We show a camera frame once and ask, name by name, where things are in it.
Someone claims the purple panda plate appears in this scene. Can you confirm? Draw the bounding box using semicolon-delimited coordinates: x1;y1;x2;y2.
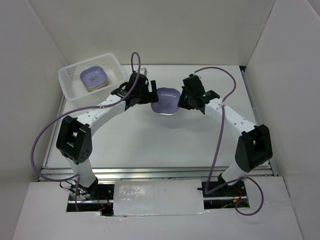
79;66;109;85
151;87;181;115

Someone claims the green panda plate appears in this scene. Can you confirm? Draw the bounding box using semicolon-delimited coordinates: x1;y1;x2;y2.
83;81;109;92

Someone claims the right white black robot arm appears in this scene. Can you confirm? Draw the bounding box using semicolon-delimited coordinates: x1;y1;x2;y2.
178;74;273;196

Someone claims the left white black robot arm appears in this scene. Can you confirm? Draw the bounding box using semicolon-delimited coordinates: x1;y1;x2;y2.
56;72;159;200

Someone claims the white perforated plastic bin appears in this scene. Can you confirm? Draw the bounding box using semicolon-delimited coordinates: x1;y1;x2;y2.
58;53;127;108

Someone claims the white foil covered panel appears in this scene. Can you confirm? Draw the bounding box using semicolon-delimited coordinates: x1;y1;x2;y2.
113;179;205;217

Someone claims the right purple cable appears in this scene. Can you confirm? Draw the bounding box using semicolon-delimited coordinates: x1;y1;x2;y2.
193;66;265;217

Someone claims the purple cable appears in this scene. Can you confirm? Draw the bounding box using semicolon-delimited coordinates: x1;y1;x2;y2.
193;66;265;217
30;51;142;212

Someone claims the aluminium rail frame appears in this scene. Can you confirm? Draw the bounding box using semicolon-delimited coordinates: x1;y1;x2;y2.
37;65;278;213

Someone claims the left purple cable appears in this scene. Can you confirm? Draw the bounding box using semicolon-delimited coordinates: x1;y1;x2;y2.
30;51;142;212

